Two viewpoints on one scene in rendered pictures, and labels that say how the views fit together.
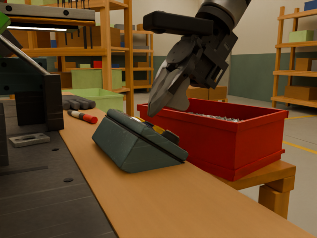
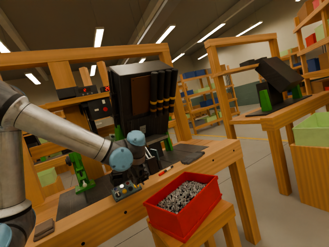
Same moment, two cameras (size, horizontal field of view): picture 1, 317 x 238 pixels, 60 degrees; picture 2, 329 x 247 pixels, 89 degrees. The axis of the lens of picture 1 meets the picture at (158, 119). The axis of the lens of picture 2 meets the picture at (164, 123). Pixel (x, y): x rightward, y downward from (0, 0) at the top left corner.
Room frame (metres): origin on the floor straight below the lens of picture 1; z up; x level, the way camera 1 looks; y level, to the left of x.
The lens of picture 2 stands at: (0.66, -0.88, 1.32)
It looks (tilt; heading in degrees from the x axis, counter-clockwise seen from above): 6 degrees down; 88
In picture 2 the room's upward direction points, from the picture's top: 15 degrees counter-clockwise
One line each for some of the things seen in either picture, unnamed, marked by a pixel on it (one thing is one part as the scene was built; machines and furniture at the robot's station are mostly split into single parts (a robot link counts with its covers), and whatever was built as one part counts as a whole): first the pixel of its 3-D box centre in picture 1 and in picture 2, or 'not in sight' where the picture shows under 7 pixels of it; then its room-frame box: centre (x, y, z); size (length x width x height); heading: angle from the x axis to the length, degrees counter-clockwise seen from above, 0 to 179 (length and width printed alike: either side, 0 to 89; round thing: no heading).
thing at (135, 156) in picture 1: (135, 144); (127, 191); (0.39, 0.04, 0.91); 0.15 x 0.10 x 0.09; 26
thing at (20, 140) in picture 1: (29, 140); not in sight; (0.44, 0.22, 0.90); 0.06 x 0.04 x 0.01; 130
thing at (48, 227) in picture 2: not in sight; (44, 229); (0.02, -0.11, 0.91); 0.10 x 0.08 x 0.03; 121
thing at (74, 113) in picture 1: (81, 115); (166, 170); (0.63, 0.18, 0.91); 0.13 x 0.02 x 0.02; 41
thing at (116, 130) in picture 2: not in sight; (122, 138); (0.39, 0.30, 1.17); 0.13 x 0.12 x 0.20; 26
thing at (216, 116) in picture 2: not in sight; (208, 97); (2.88, 5.72, 1.14); 2.45 x 0.55 x 2.28; 23
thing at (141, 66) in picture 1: (104, 59); not in sight; (8.96, 1.71, 1.12); 3.16 x 0.54 x 2.24; 113
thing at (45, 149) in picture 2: not in sight; (115, 128); (0.27, 0.72, 1.23); 1.30 x 0.05 x 0.09; 26
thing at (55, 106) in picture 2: not in sight; (108, 96); (0.31, 0.62, 1.52); 0.90 x 0.25 x 0.04; 26
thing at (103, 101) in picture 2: not in sight; (99, 109); (0.24, 0.52, 1.42); 0.17 x 0.12 x 0.15; 26
